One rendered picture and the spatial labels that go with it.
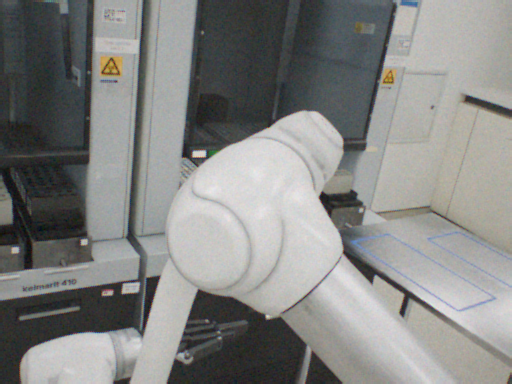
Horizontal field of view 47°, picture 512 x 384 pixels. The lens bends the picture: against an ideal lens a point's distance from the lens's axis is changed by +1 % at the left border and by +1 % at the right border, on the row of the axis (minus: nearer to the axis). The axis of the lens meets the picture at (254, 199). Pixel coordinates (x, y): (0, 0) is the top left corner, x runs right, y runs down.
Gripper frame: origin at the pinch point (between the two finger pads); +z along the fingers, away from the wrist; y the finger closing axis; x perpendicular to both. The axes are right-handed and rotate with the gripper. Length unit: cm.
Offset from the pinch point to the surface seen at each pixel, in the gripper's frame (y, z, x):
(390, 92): 46, 74, -40
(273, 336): 37, 40, 37
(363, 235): 18, 49, -8
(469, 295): -14, 54, -8
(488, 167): 124, 243, 23
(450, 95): 158, 233, -12
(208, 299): 36.8, 14.6, 18.4
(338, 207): 38, 56, -7
